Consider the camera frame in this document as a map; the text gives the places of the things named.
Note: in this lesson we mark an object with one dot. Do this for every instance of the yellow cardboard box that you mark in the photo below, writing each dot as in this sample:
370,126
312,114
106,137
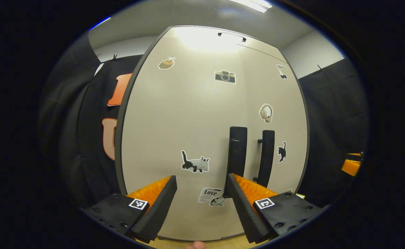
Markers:
300,196

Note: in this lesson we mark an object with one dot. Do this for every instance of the white cabinet door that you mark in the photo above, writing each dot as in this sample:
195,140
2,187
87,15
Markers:
292,121
175,121

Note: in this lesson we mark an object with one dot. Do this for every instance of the white shoe cabinet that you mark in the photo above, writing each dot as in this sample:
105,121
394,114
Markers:
119,148

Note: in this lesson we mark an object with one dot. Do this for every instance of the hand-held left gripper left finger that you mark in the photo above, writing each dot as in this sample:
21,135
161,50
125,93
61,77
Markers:
159,211

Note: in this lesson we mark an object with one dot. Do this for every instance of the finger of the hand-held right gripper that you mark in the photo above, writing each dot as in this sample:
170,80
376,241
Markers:
351,167
356,156

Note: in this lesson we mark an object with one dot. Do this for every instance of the black backdrop cloth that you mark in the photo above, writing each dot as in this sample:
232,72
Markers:
330,121
78,155

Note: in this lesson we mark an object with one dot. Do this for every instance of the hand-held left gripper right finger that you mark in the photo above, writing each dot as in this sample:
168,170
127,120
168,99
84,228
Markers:
242,211

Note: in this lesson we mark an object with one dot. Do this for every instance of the white cabinet drawer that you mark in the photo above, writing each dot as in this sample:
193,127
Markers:
257,45

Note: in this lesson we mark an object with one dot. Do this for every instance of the large ceiling light panel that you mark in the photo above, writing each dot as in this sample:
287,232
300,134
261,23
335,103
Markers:
254,5

